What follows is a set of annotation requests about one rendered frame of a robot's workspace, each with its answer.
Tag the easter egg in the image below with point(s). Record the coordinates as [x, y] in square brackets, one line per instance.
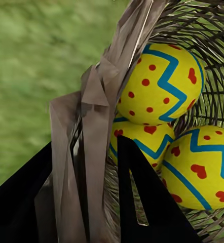
[152, 141]
[166, 82]
[193, 168]

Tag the wicker basket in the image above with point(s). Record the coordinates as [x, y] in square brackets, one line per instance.
[76, 202]

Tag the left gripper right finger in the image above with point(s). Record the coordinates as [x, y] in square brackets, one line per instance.
[166, 221]

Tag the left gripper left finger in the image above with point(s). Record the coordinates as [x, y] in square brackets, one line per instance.
[17, 210]

